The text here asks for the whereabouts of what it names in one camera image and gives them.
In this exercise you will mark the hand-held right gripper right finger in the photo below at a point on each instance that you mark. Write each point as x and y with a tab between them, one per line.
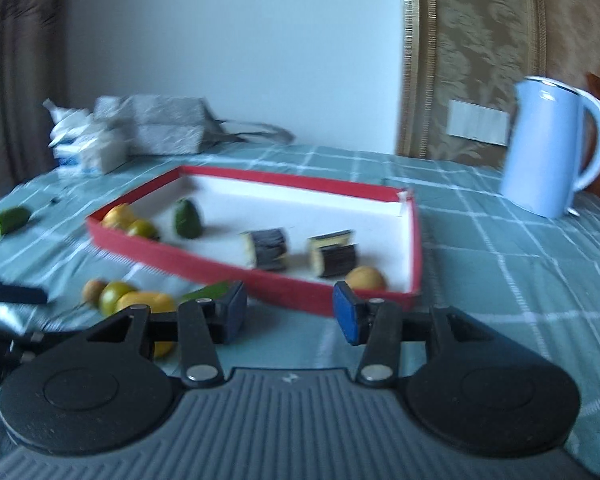
347	312

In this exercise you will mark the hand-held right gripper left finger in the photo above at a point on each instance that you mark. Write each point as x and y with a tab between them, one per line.
235	312

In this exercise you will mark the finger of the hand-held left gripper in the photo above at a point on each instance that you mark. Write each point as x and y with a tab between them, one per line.
15	294

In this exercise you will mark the round brown longan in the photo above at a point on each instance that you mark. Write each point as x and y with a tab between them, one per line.
365	278

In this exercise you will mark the dark eggplant chunk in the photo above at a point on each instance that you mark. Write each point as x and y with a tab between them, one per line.
336	260

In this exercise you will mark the dark sugarcane piece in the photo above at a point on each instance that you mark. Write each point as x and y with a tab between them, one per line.
330	238

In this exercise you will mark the dark green pepper piece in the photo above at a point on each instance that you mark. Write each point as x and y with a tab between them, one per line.
187	220

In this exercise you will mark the red cardboard box tray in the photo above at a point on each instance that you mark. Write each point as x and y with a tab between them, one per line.
280	210

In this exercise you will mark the green round citrus fruit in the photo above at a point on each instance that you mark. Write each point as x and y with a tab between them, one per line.
115	297
141	230

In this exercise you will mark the small yellow fruit piece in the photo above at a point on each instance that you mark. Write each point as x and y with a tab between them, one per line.
117	216

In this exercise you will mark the green bell pepper piece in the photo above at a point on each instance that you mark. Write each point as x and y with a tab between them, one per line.
210	291

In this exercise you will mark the green cucumber piece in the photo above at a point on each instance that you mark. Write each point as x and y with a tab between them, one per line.
11	221

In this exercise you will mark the brown longan with stem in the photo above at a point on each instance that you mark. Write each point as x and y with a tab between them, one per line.
94	291

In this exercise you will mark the yellow bell pepper piece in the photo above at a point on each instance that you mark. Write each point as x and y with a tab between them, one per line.
145	301

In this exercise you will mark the green checked tablecloth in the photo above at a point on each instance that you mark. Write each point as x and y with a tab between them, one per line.
480	260

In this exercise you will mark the white tissue pack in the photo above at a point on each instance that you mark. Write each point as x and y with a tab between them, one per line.
87	152

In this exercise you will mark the grey patterned gift bag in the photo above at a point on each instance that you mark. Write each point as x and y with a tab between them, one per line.
165	125

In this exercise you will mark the brown curtain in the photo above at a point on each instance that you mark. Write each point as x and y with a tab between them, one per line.
20	70

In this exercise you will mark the light blue electric kettle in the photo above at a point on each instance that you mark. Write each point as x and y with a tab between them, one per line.
540	150

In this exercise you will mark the white wall switch panel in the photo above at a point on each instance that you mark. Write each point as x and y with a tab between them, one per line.
477	122

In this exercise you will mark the wooden wall moulding frame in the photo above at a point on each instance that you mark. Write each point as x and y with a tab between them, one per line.
410	60

